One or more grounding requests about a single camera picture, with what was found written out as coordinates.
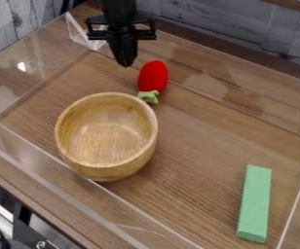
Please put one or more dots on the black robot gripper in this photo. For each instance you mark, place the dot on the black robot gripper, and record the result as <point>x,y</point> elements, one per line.
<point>139,28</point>

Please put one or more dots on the red plush strawberry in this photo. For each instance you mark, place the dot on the red plush strawberry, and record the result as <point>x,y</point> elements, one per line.
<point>153,79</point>

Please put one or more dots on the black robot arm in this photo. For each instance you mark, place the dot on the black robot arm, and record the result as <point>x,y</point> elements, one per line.
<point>118,12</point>

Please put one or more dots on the wooden bowl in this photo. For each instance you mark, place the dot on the wooden bowl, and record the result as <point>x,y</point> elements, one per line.
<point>106,135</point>

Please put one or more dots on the green rectangular block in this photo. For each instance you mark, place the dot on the green rectangular block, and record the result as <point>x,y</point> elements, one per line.
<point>254,208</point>

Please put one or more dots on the clear acrylic corner bracket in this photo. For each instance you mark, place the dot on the clear acrylic corner bracket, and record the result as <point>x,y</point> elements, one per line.
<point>78,34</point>

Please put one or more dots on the clear acrylic enclosure wall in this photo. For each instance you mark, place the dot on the clear acrylic enclosure wall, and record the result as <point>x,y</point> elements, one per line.
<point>229,113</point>

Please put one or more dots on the black table leg bracket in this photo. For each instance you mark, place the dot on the black table leg bracket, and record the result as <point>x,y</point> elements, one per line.
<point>34,232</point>

